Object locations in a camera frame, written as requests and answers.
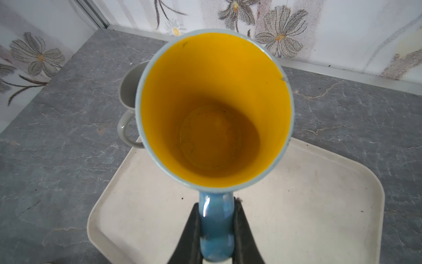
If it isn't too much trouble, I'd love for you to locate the blue butterfly mug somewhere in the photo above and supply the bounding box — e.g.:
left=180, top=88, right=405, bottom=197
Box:
left=135, top=29, right=295, bottom=262

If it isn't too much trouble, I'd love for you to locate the left aluminium corner post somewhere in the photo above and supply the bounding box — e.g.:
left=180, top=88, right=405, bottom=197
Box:
left=76, top=0, right=110, bottom=29

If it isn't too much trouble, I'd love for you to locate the grey ceramic mug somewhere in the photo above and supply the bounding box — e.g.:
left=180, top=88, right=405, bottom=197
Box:
left=117, top=60, right=149, bottom=149

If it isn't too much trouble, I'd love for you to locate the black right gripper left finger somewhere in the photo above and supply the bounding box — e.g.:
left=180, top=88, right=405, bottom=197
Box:
left=168, top=203, right=201, bottom=264

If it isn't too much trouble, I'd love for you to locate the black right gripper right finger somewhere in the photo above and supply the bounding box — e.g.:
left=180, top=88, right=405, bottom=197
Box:
left=232, top=198, right=265, bottom=264

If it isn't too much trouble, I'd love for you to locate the beige plastic tray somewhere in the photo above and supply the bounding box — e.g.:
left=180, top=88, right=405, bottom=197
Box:
left=87, top=139, right=385, bottom=264

